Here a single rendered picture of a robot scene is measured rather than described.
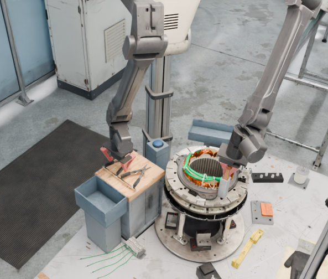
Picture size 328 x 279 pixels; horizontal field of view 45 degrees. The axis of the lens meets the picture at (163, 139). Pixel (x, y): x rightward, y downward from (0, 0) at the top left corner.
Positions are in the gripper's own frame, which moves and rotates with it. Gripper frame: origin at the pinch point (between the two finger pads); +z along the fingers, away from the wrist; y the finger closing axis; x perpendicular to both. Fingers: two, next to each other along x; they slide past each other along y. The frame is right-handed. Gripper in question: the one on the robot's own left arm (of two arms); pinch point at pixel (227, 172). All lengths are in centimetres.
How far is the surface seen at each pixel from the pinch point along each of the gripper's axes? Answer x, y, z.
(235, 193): 2.9, 5.1, 10.8
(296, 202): 40, 33, 39
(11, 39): 137, -210, 77
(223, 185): -1.4, 0.1, 4.9
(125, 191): -10.5, -32.2, 17.7
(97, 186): -8, -46, 25
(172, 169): 4.6, -20.0, 13.3
